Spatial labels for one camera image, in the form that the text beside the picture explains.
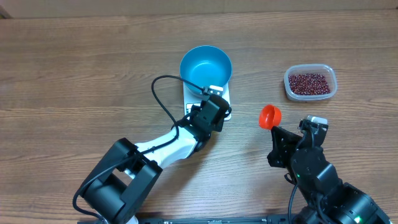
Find red measuring scoop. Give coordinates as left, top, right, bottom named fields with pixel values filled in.
left=259, top=105, right=282, bottom=130

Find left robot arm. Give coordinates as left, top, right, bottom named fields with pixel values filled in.
left=75, top=95, right=231, bottom=223

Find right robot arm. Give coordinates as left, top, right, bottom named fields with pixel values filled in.
left=267, top=121, right=391, bottom=224

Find white digital kitchen scale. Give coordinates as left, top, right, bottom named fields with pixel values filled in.
left=183, top=83, right=231, bottom=115

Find blue metal bowl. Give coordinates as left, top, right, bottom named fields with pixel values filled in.
left=180, top=45, right=233, bottom=88

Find clear plastic container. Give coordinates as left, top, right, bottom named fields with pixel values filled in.
left=284, top=63, right=338, bottom=101

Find red beans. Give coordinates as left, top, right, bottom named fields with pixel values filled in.
left=288, top=73, right=331, bottom=95

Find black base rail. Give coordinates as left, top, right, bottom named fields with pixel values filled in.
left=129, top=215, right=289, bottom=224

